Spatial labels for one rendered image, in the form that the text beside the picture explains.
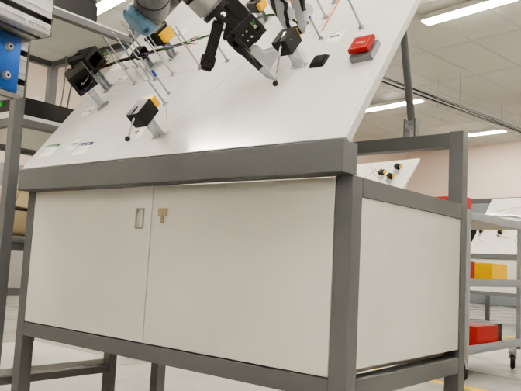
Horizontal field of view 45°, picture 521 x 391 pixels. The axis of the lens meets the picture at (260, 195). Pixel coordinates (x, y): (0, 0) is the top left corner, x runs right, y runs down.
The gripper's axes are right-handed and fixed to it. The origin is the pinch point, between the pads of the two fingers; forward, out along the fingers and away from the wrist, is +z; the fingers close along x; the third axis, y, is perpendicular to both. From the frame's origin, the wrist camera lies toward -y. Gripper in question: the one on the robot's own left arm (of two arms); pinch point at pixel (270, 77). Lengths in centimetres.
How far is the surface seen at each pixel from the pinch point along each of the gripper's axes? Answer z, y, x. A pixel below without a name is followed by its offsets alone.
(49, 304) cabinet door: 5, -94, 18
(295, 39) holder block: -1.1, 10.0, 5.6
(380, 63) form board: 12.8, 19.8, -10.5
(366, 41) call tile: 8.3, 21.0, -6.0
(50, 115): -32, -68, 71
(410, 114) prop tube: 41, 19, 28
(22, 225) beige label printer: -15, -96, 51
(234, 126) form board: 1.8, -13.7, -1.5
